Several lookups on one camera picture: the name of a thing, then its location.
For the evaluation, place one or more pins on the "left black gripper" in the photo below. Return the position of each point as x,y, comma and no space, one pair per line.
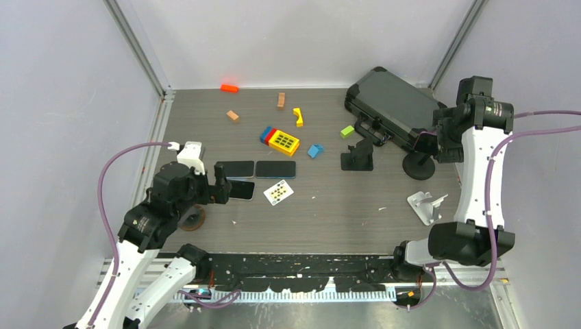
211,187

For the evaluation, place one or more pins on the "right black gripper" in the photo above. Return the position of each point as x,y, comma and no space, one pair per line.
432,143

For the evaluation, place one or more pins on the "white-edged phone black screen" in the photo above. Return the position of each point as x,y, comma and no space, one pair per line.
242,190

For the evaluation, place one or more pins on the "silver phone black screen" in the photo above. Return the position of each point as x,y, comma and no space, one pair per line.
239,168

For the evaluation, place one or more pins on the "purple phone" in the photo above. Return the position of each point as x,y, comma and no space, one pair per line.
426,142

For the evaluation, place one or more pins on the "black round-base pole stand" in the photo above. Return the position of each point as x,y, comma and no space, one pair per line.
418,166

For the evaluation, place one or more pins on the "teal-edged phone black screen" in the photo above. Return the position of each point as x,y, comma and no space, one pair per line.
268,169

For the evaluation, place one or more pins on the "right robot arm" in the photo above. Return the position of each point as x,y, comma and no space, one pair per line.
471,135

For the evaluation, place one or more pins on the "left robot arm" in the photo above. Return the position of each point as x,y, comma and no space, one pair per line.
175,190

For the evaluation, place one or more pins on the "round wooden phone stand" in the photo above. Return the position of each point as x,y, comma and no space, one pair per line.
194,220

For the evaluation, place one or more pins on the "white metal phone stand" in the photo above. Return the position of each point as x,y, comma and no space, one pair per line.
426,207

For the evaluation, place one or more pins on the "black folding phone stand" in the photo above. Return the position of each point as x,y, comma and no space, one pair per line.
359,157

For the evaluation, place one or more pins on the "nine of spades card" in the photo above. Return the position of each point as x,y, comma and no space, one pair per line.
278,192

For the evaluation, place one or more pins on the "black hard case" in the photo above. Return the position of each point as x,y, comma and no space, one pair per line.
389,109

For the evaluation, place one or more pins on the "yellow red blue block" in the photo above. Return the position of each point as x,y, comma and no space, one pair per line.
280,141

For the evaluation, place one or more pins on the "orange red block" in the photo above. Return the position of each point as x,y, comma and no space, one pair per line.
229,88

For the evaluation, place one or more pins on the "yellow curved block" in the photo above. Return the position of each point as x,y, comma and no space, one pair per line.
299,121

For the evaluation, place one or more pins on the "small blue block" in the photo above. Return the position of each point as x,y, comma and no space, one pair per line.
315,150

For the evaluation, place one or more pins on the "green block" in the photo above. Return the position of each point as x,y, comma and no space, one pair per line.
347,131

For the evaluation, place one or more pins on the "tan wooden block upright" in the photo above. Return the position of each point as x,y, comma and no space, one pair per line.
281,101

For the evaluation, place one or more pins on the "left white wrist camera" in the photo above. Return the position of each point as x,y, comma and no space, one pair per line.
189,154

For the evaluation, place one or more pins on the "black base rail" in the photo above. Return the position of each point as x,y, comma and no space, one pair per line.
305,278

